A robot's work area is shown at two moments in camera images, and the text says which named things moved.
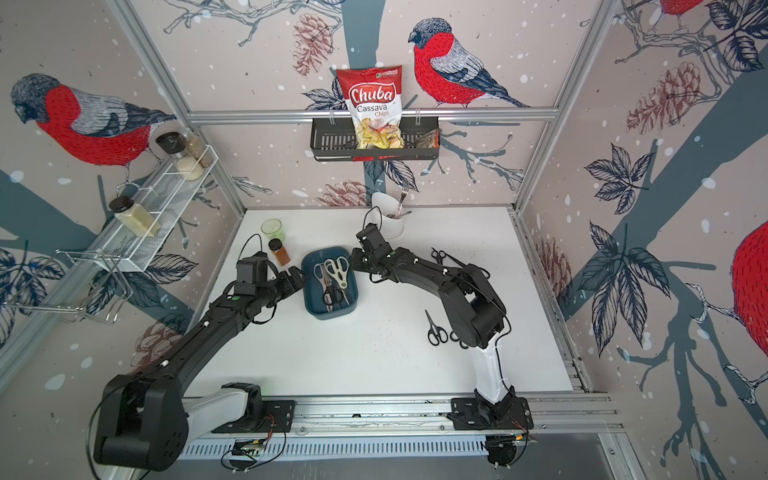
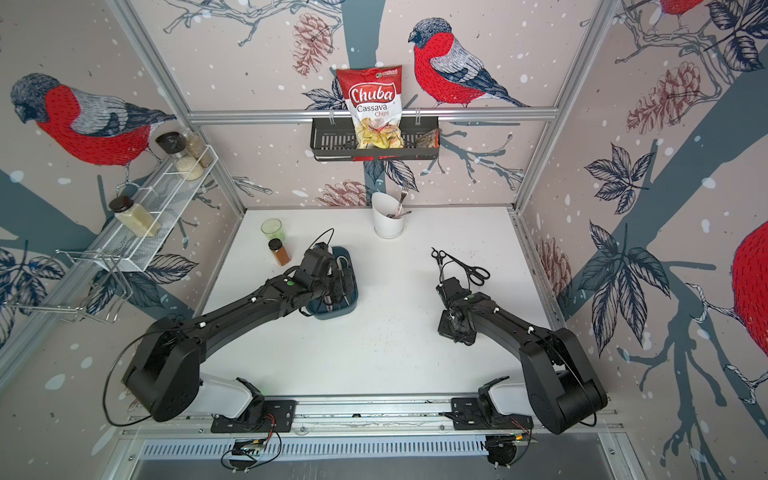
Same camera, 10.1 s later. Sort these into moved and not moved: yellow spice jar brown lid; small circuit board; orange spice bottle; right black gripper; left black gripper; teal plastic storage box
Moved: left black gripper; right black gripper
Not moved: yellow spice jar brown lid; teal plastic storage box; small circuit board; orange spice bottle
